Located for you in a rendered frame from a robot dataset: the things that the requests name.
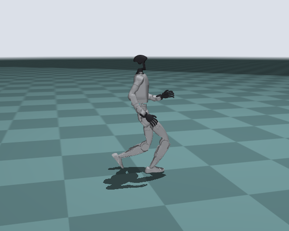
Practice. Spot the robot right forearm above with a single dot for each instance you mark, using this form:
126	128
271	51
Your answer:
136	105

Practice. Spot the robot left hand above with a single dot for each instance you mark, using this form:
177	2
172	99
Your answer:
166	94

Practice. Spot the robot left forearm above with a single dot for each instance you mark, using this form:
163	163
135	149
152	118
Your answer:
153	97

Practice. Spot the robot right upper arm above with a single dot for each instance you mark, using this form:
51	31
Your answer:
137	82

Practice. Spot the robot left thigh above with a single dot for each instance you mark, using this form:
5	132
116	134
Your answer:
148	132

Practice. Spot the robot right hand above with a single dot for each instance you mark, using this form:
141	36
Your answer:
150	118

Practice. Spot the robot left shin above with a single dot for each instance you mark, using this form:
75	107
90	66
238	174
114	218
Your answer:
135	150

